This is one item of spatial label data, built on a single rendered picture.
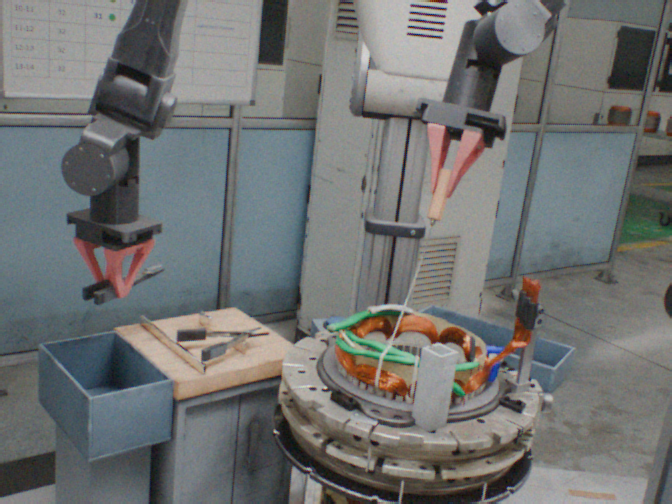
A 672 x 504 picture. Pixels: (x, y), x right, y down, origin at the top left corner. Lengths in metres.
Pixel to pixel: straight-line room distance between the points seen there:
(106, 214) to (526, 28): 0.52
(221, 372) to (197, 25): 2.30
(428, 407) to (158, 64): 0.48
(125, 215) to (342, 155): 2.40
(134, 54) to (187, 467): 0.52
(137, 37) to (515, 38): 0.41
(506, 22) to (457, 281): 2.86
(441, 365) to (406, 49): 0.63
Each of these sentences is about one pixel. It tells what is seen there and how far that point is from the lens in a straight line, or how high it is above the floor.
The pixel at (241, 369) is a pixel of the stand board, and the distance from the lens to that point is 1.02.
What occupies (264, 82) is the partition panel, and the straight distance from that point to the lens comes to 3.39.
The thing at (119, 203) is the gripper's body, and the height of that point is 1.28.
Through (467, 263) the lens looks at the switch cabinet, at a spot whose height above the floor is 0.49.
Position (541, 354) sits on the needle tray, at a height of 1.04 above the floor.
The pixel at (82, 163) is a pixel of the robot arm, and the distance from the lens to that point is 0.87.
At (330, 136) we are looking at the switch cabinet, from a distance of 3.36.
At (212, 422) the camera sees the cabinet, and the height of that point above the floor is 0.99.
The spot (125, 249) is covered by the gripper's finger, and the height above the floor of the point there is 1.22.
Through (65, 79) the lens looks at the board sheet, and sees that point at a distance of 2.99.
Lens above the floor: 1.51
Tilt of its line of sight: 17 degrees down
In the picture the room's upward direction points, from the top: 7 degrees clockwise
